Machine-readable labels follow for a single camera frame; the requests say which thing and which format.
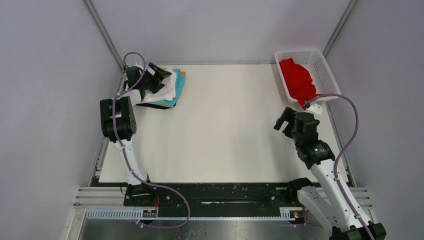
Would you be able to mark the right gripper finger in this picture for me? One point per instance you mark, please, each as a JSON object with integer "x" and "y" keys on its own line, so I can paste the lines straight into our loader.
{"x": 282, "y": 124}
{"x": 288, "y": 115}

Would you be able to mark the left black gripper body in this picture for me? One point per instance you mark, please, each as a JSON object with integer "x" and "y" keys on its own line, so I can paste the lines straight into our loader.
{"x": 146, "y": 80}

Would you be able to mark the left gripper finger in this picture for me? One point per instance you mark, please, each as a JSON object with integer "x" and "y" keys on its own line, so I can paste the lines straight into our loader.
{"x": 157, "y": 72}
{"x": 155, "y": 85}

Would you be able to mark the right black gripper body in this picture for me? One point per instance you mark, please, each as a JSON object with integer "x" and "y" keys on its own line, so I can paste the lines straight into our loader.
{"x": 296, "y": 135}

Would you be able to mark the white t shirt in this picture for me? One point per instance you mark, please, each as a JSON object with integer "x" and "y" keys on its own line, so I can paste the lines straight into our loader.
{"x": 134, "y": 95}

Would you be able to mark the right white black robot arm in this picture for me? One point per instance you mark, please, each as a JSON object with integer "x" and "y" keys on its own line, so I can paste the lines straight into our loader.
{"x": 339, "y": 213}

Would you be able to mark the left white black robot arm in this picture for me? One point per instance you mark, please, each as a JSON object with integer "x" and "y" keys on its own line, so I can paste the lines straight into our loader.
{"x": 119, "y": 125}

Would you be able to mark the folded cyan t shirt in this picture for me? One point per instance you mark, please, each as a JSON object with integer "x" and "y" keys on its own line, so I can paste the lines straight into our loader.
{"x": 168, "y": 96}

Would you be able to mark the folded orange t shirt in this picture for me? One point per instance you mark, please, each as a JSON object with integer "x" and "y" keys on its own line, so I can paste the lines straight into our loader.
{"x": 179, "y": 85}

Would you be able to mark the red t shirt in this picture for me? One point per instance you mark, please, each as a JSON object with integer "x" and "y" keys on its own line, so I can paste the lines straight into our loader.
{"x": 298, "y": 81}

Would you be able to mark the white plastic basket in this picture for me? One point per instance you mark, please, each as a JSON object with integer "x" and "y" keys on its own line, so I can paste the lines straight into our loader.
{"x": 314, "y": 61}

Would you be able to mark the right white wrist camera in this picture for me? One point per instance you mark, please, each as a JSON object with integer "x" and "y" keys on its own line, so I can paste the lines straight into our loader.
{"x": 313, "y": 108}

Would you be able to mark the white slotted cable duct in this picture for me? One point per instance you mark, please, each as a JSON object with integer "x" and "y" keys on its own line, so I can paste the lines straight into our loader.
{"x": 140, "y": 214}

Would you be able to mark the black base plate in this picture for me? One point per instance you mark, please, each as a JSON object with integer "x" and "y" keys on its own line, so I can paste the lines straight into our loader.
{"x": 215, "y": 200}

